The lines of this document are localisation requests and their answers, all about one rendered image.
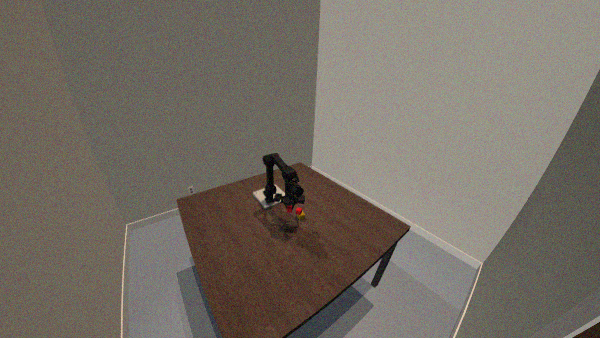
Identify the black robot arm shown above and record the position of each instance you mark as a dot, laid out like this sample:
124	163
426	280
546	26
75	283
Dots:
288	174

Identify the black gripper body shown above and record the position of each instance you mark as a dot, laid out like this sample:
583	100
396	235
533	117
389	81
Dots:
300	199

